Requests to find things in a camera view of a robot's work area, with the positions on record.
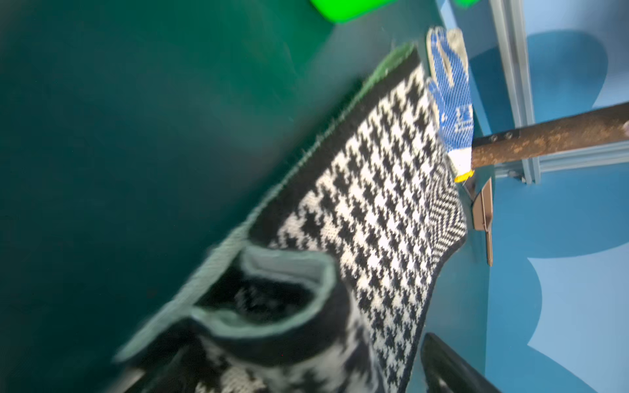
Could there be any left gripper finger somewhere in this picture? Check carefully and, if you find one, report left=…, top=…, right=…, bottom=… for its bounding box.
left=420, top=333, right=500, bottom=393

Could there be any black white patterned scarf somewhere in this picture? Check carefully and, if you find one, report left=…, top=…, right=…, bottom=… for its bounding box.
left=115, top=44, right=467, bottom=392

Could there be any green plastic basket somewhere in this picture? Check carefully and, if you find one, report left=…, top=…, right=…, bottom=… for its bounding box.
left=300, top=1, right=492, bottom=26

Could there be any brown plastic slotted scoop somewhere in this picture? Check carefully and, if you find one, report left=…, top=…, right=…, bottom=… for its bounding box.
left=472, top=179, right=494, bottom=267

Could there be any white blue work glove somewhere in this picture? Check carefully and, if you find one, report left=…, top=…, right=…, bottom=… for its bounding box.
left=426, top=27, right=474, bottom=183

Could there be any pink artificial blossom tree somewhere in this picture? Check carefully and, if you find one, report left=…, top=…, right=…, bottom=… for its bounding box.
left=472, top=103, right=628, bottom=169

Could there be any aluminium back frame bar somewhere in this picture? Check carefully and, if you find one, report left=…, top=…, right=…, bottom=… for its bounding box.
left=493, top=141, right=629, bottom=178

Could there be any right aluminium frame post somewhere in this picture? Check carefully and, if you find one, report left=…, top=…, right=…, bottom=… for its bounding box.
left=488, top=0, right=542, bottom=185

